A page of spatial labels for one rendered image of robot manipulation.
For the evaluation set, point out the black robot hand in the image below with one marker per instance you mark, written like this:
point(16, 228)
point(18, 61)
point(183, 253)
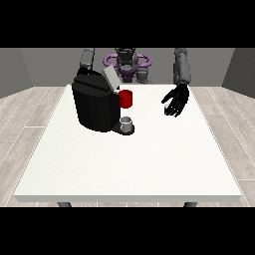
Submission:
point(178, 98)
point(83, 70)

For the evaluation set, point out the pale grey machine lid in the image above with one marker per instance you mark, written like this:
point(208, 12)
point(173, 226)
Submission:
point(111, 77)

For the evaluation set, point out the black coffee machine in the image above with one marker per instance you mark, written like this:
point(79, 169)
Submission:
point(93, 106)

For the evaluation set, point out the red pod holder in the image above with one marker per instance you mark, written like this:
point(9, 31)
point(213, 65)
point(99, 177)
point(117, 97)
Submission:
point(126, 99)

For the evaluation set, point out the grey robot trunk purple rings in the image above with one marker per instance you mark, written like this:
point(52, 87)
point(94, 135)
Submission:
point(126, 68)

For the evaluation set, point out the small grey cup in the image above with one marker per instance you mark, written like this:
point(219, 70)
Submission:
point(126, 124)

